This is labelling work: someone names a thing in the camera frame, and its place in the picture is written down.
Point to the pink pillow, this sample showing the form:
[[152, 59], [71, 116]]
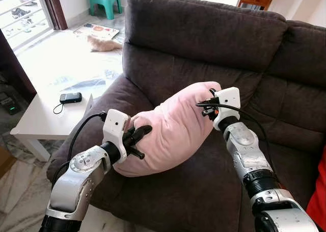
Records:
[[173, 130]]

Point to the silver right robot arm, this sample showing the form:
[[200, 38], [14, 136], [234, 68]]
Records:
[[249, 155]]

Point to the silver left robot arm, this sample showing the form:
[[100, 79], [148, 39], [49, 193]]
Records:
[[76, 186]]

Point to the dark brown fabric sofa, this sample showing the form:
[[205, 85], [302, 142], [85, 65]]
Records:
[[204, 43]]

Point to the printed floor mat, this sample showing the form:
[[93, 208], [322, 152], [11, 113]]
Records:
[[97, 29]]

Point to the red pillow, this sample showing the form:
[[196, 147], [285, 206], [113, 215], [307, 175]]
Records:
[[318, 201]]

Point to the white low table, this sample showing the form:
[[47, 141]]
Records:
[[46, 117]]

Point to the orange cat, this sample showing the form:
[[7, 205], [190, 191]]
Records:
[[104, 45]]

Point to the black box with green light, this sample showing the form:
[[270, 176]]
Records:
[[10, 104]]

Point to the green plastic stool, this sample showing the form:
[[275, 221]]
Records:
[[109, 5]]

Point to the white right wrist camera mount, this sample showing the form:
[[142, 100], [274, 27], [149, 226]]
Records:
[[228, 99]]

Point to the dark brown door frame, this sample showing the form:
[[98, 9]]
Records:
[[53, 7]]

